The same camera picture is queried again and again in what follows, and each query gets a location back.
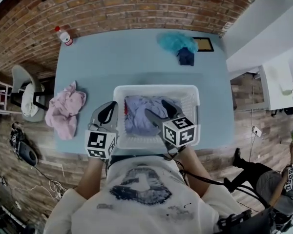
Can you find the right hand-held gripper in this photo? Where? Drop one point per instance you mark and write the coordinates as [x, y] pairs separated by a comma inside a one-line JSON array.
[[180, 133]]

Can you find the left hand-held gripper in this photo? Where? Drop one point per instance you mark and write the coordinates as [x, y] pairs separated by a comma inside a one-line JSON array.
[[97, 141]]

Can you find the lavender garment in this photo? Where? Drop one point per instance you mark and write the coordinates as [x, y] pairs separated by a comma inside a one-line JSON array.
[[139, 116]]

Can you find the white plastic laundry basket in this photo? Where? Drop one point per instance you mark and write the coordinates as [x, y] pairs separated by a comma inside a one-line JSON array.
[[156, 90]]

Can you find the pink garment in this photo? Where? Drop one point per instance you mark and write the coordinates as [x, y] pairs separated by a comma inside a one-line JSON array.
[[63, 113]]

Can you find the person's left forearm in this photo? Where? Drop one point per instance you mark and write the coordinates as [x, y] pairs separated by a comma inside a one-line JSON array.
[[91, 179]]

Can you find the person's right forearm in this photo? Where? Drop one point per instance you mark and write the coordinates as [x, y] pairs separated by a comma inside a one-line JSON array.
[[195, 172]]

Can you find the navy blue cloth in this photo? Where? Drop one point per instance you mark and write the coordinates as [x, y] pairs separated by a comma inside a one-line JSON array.
[[185, 57]]

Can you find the teal fluffy cloth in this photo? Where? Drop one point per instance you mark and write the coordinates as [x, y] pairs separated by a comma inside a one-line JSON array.
[[173, 41]]

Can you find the white crumpled garment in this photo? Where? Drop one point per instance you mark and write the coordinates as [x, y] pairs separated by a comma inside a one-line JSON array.
[[29, 101]]

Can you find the black framed tan board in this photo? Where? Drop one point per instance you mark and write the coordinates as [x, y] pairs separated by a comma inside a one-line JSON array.
[[203, 44]]

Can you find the black oval device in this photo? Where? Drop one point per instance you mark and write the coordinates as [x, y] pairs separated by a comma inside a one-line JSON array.
[[27, 152]]

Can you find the person's white printed shirt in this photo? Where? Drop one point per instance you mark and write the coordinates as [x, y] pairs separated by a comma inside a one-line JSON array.
[[141, 203]]

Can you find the white power strip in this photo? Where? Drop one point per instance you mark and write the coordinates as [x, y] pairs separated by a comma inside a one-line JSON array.
[[257, 131]]

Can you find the red-capped water bottle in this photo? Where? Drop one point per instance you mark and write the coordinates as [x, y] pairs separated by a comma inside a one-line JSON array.
[[64, 36]]

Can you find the grey shell chair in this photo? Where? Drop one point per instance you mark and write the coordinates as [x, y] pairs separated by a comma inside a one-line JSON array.
[[18, 74]]

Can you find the white wooden stool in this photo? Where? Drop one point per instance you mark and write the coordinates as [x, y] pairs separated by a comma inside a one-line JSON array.
[[3, 99]]

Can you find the white desk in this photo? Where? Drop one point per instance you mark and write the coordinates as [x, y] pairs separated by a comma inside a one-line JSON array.
[[278, 86]]

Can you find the black equipment pack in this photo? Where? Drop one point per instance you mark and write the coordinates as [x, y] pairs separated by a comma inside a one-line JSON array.
[[254, 223]]

